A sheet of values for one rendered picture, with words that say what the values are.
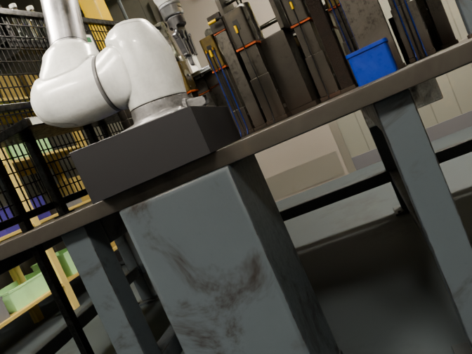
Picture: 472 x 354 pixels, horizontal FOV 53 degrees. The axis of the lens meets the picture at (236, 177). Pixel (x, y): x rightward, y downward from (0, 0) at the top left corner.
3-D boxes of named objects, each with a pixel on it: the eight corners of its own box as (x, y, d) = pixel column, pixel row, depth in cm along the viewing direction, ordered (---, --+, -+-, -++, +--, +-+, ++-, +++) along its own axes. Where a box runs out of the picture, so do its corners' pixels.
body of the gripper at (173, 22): (177, 12, 185) (186, 34, 186) (186, 14, 193) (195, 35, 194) (161, 21, 188) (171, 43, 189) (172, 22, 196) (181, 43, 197)
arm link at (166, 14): (182, 0, 192) (188, 14, 193) (165, 10, 196) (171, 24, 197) (172, -2, 184) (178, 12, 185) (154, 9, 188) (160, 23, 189)
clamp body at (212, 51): (262, 129, 173) (221, 34, 170) (252, 133, 163) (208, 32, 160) (246, 135, 176) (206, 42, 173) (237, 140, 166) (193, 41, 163)
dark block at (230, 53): (272, 123, 168) (225, 12, 164) (267, 126, 161) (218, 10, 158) (260, 128, 170) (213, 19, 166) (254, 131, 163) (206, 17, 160)
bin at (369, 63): (400, 69, 129) (387, 38, 129) (398, 69, 120) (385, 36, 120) (361, 85, 134) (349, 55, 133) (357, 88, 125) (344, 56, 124)
